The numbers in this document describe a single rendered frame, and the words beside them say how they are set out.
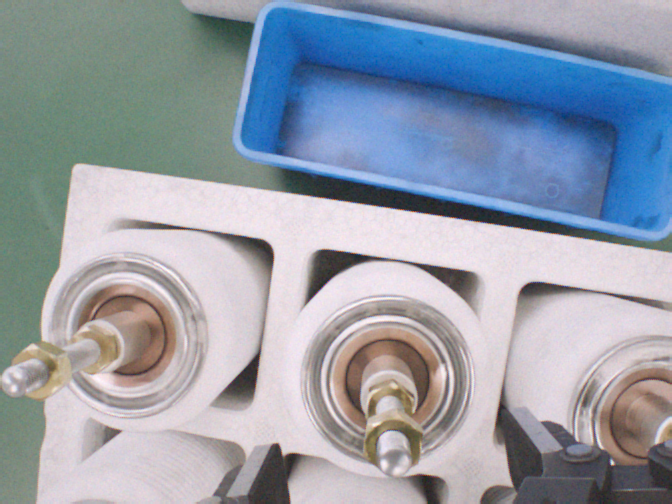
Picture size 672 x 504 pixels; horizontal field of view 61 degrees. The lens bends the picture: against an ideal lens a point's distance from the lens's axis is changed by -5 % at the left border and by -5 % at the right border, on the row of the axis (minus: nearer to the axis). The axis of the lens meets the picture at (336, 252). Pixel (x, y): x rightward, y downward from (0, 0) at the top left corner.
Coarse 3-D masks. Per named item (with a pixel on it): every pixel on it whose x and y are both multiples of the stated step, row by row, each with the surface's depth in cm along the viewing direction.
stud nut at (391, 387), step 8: (376, 384) 22; (384, 384) 22; (392, 384) 21; (400, 384) 22; (368, 392) 22; (376, 392) 21; (384, 392) 21; (392, 392) 21; (400, 392) 21; (408, 392) 22; (368, 400) 21; (376, 400) 21; (400, 400) 21; (408, 400) 21; (368, 408) 21; (408, 408) 21; (368, 416) 21
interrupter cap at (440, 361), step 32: (352, 320) 25; (384, 320) 25; (416, 320) 25; (448, 320) 25; (320, 352) 26; (352, 352) 26; (384, 352) 26; (416, 352) 26; (448, 352) 25; (320, 384) 26; (352, 384) 26; (416, 384) 26; (448, 384) 25; (320, 416) 26; (352, 416) 26; (416, 416) 25; (448, 416) 25; (352, 448) 26
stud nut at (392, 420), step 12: (396, 408) 18; (372, 420) 18; (384, 420) 18; (396, 420) 18; (408, 420) 18; (372, 432) 18; (384, 432) 18; (408, 432) 18; (420, 432) 18; (372, 444) 18; (420, 444) 18; (372, 456) 18
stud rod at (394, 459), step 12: (384, 408) 20; (396, 432) 18; (384, 444) 17; (396, 444) 16; (408, 444) 17; (384, 456) 16; (396, 456) 16; (408, 456) 16; (384, 468) 16; (396, 468) 16; (408, 468) 16
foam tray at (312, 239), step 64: (128, 192) 33; (192, 192) 33; (256, 192) 33; (64, 256) 34; (320, 256) 42; (384, 256) 33; (448, 256) 32; (512, 256) 32; (576, 256) 32; (640, 256) 32; (512, 320) 32; (256, 384) 40; (64, 448) 34
